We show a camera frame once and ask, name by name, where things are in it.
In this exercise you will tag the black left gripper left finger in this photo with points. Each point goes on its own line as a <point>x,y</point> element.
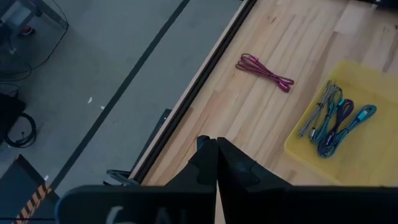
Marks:
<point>140,205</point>

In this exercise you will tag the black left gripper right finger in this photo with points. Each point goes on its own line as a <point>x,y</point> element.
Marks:
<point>295,205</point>

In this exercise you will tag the black table clamp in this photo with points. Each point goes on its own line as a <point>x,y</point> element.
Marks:
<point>122,177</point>

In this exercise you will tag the yellow translucent plastic bin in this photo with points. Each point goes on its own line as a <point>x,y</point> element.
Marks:
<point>373,149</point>

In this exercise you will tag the black mat with orange stripes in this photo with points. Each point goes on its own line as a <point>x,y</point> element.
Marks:
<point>18,193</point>

